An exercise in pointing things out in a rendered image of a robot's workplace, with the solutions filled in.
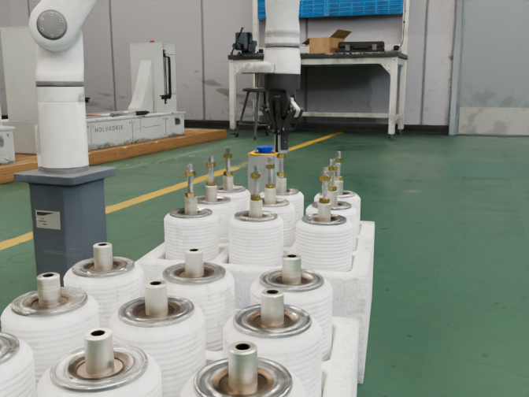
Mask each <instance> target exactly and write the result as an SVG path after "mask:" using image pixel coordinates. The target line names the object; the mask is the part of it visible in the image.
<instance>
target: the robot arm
mask: <svg viewBox="0 0 529 397"><path fill-rule="evenodd" d="M97 1H98V0H42V1H41V2H40V3H39V4H38V5H37V6H36V7H35V8H34V9H33V10H32V12H31V15H30V17H29V22H28V28H29V31H30V34H31V37H32V38H33V39H34V41H35V49H36V71H35V85H36V98H37V107H38V118H39V124H37V125H36V126H35V139H36V150H37V160H38V171H39V172H43V173H50V174H67V173H81V172H86V171H88V170H89V161H88V146H87V121H86V108H85V96H84V82H83V75H84V63H83V33H82V28H81V27H82V25H83V22H84V21H85V20H86V18H87V16H88V14H89V13H90V11H91V10H92V9H93V7H94V5H95V4H96V2H97ZM299 3H300V0H265V12H266V26H265V51H264V61H262V62H250V63H243V64H242V73H264V90H265V91H269V94H268V104H267V105H266V106H262V107H261V110H262V113H263V115H264V118H265V121H266V124H267V126H268V130H272V132H273V133H274V151H275V152H277V153H287V152H288V134H290V132H294V131H295V129H296V127H297V125H298V122H299V120H300V118H301V115H302V113H303V108H302V107H298V106H297V104H296V101H297V100H296V97H295V91H299V90H300V74H301V58H300V49H299V48H300V28H299V21H298V15H299ZM290 124H292V125H290Z"/></svg>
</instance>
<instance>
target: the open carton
mask: <svg viewBox="0 0 529 397"><path fill-rule="evenodd" d="M350 33H351V32H350V31H346V30H341V29H337V30H336V31H335V32H334V33H333V34H332V35H331V36H330V37H319V38H308V39H307V40H306V41H304V42H303V43H301V44H306V45H309V53H310V54H315V53H338V43H339V42H344V39H345V38H346V37H347V36H348V35H349V34H350Z"/></svg>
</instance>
